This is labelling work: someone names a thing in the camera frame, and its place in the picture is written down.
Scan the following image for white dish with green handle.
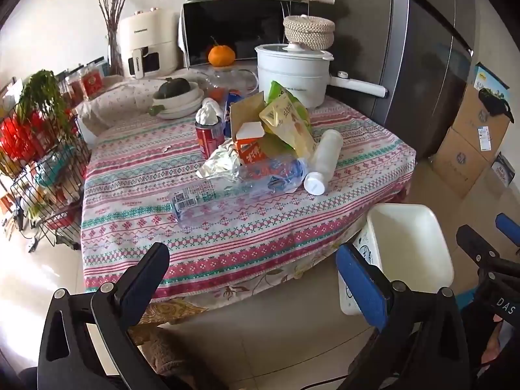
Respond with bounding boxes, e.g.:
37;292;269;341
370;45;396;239
148;91;205;120

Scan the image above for glass jar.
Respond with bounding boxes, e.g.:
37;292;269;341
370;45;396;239
199;67;261;102

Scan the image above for yellow green snack bag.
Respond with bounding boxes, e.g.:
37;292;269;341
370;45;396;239
259;80;319;158

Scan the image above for black wire rack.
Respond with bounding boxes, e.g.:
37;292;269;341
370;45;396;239
0;69;92;250

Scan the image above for dark green squash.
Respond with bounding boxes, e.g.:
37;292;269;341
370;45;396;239
158;77;191;99

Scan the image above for grey refrigerator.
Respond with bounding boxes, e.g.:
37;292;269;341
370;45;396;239
309;0;478;159

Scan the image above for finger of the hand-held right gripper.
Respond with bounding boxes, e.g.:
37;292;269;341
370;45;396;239
456;224;506;271
495;212;520;248

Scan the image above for small printed box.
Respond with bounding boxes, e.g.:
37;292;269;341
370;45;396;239
491;152;516;188

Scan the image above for white electric cooking pot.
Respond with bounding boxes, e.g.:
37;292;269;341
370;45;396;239
254;43;386;109

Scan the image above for plain white plastic bottle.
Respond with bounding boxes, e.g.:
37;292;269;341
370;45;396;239
304;129;344;196

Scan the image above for red soda can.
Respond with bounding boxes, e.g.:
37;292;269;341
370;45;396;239
195;116;225;160

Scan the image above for white bowl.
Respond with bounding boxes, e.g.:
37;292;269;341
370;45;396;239
153;82;201;110

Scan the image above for black bag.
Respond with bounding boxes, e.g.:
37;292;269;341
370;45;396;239
477;88;516;123

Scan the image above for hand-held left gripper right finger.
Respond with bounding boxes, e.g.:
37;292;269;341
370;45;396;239
335;243;482;390

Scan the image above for cardboard box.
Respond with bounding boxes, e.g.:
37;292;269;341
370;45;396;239
431;128;500;200
451;83;513;163

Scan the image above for white tissue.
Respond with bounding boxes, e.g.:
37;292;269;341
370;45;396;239
196;101;222;126

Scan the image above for green leafy bunch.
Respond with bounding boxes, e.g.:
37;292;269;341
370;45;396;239
16;70;76;139

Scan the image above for clear bottle white label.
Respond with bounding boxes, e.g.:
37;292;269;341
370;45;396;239
168;179;263;228

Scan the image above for orange and white carton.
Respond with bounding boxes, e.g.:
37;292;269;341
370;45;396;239
232;122;271;166

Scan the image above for blue and white box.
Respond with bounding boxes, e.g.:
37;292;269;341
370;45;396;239
471;62;510;98

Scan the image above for white plastic bin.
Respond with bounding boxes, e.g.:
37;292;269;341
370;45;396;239
338;204;455;317

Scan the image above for silver wrapper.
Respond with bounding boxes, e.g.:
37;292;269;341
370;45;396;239
197;142;244;180

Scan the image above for woven round basket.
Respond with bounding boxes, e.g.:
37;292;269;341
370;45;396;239
283;15;336;51

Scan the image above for large orange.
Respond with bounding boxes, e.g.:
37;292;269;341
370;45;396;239
208;36;236;68

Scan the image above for patterned striped tablecloth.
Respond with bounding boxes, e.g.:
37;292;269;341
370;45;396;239
79;77;417;305

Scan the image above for floral under cloth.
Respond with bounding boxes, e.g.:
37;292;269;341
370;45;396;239
150;260;354;313

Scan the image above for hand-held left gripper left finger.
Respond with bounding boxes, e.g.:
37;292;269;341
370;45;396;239
37;241;170;390

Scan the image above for dried twigs in vase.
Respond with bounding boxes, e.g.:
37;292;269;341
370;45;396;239
94;0;141;76

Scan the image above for white small-flower padded cloth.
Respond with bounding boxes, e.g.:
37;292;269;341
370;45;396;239
75;77;204;135

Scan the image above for blue biscuit packet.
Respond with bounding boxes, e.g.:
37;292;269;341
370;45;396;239
225;89;244;137

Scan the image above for white air fryer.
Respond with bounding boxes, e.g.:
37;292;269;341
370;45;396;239
118;7;183;80

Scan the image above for red bags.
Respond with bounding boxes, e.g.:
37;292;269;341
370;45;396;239
0;114;45;163

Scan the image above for crushed clear bottle blue label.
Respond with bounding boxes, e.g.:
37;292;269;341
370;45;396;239
240;155;309;196

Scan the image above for red snack packet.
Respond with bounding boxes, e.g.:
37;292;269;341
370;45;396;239
79;67;106;100

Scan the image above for black microwave oven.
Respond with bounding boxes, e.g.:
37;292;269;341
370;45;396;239
178;0;321;70

